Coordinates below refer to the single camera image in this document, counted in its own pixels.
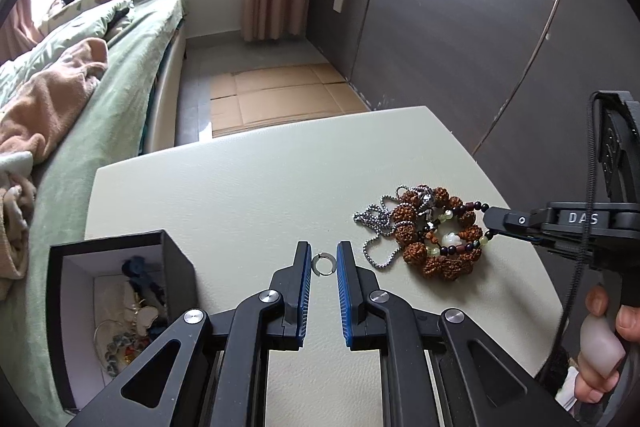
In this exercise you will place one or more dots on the light green quilt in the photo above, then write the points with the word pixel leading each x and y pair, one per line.
pixel 96 22

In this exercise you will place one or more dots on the green bed mattress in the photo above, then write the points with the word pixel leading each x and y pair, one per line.
pixel 109 129

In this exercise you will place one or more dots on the left pink curtain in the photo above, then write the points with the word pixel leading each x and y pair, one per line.
pixel 18 33

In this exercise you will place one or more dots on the white wall socket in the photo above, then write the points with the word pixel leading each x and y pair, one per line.
pixel 338 6

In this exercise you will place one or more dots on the person's right hand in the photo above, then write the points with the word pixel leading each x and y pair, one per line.
pixel 600 351

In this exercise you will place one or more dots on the black jewelry box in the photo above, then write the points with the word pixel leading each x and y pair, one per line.
pixel 106 301

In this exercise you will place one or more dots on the pink fleece blanket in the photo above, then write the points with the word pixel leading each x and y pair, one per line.
pixel 32 126

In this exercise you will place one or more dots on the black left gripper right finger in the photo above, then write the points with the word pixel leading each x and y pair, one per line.
pixel 362 329

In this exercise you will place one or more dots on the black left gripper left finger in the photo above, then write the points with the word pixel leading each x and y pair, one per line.
pixel 288 329

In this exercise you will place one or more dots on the flattened cardboard sheet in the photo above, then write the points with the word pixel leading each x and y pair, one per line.
pixel 259 98

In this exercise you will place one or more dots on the clear plastic bag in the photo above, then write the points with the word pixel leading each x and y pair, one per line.
pixel 126 331

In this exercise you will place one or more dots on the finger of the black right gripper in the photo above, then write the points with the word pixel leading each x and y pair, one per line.
pixel 517 224

